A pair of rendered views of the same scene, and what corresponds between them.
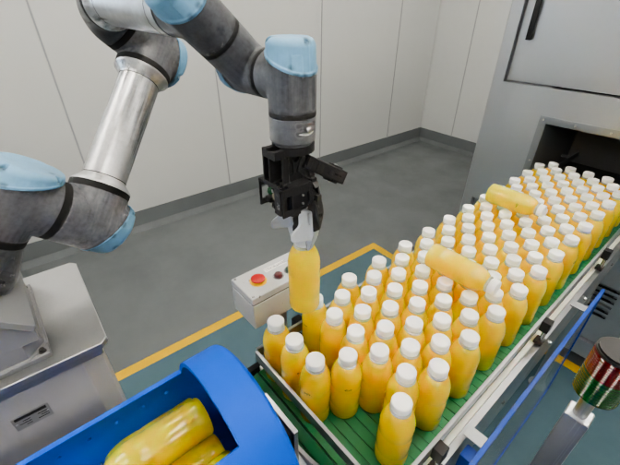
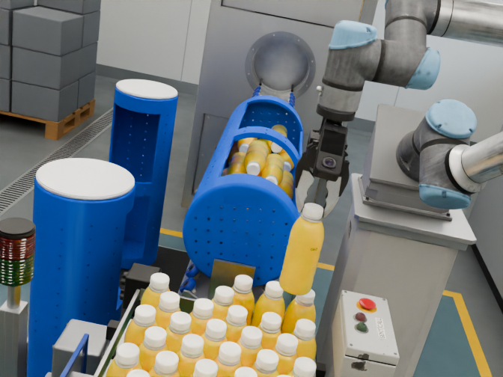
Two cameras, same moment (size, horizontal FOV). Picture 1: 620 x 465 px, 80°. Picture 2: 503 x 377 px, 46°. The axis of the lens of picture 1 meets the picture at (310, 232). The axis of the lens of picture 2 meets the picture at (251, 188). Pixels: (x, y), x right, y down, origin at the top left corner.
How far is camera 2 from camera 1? 1.48 m
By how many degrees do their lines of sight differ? 107
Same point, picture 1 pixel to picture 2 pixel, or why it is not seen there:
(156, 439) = not seen: hidden behind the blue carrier
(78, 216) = (424, 154)
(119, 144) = (486, 143)
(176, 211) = not seen: outside the picture
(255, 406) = (226, 181)
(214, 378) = (255, 178)
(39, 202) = (425, 129)
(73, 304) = (409, 221)
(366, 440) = not seen: hidden behind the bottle
